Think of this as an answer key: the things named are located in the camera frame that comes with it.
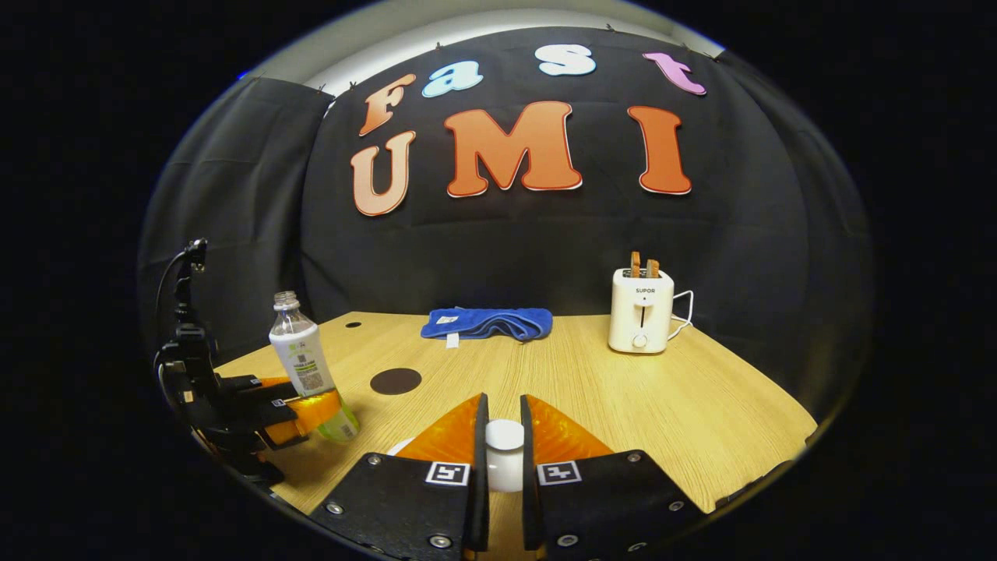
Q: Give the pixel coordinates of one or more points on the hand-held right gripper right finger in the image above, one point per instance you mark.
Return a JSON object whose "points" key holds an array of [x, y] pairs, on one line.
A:
{"points": [[529, 499]]}

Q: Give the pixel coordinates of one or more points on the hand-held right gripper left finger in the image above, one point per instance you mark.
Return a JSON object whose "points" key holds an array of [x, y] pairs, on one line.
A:
{"points": [[480, 499]]}

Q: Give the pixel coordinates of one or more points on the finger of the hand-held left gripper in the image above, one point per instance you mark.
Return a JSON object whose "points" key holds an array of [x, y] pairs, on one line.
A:
{"points": [[311, 413], [253, 383]]}

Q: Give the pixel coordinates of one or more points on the white teacup lid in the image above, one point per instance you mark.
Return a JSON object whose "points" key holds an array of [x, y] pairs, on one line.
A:
{"points": [[505, 456]]}

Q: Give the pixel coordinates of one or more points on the clear water bottle green label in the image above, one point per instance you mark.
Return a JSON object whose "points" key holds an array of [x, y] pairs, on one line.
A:
{"points": [[300, 351]]}

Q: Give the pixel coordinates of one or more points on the dark round coaster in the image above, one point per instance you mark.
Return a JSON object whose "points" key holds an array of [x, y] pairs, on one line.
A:
{"points": [[396, 381]]}

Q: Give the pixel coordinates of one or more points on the blue towel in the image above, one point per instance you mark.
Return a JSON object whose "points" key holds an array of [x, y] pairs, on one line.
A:
{"points": [[491, 322]]}

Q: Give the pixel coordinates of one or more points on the white toaster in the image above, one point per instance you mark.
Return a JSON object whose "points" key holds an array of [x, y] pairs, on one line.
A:
{"points": [[640, 319]]}

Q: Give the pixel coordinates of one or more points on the black backdrop cloth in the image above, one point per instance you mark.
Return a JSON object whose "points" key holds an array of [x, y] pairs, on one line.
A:
{"points": [[545, 249]]}

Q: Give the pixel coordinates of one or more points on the brown toast slice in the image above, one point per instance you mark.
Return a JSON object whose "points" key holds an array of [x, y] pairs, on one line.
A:
{"points": [[635, 265], [653, 269]]}

